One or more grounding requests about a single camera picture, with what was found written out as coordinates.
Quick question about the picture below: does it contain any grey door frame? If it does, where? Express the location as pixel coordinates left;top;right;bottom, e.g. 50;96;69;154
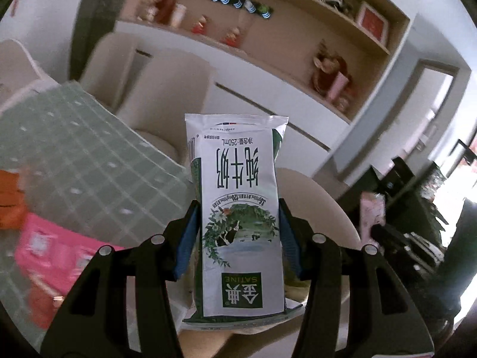
331;59;471;189

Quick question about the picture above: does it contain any red pink bouquet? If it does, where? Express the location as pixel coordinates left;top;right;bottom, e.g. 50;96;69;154
312;42;353;113

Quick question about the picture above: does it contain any pink plastic packet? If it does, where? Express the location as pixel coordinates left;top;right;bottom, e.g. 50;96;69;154
14;212;125;329

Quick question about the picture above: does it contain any orange packet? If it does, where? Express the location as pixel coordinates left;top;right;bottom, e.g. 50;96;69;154
0;169;30;229

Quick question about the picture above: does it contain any pink snack packet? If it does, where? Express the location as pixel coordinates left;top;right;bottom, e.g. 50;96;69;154
360;193;386;234

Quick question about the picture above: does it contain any white green milk pouch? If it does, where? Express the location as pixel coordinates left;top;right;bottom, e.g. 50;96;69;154
182;114;304;325

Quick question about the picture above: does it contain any small red figurine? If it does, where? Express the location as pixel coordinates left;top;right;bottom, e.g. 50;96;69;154
191;15;210;36
221;27;244;48

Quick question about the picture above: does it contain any green checked tablecloth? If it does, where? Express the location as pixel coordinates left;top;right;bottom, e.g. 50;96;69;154
0;81;196;329

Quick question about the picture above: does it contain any wooden wall shelf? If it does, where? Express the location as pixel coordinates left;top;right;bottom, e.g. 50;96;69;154
115;0;411;124

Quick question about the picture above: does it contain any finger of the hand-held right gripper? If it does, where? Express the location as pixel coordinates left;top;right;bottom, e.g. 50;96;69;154
370;223;445;270

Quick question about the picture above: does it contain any red picture frame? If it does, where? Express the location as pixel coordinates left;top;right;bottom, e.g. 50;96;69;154
355;1;390;42

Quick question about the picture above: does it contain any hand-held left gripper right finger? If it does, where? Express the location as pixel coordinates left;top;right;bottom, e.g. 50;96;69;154
278;197;436;358

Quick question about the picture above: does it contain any white paper cup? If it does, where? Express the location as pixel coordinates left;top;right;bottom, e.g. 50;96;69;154
170;3;188;28

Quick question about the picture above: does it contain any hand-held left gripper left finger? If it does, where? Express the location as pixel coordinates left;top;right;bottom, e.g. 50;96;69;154
40;199;202;358

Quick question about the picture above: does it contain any large red figurine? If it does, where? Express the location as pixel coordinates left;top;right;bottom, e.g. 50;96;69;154
135;0;176;24

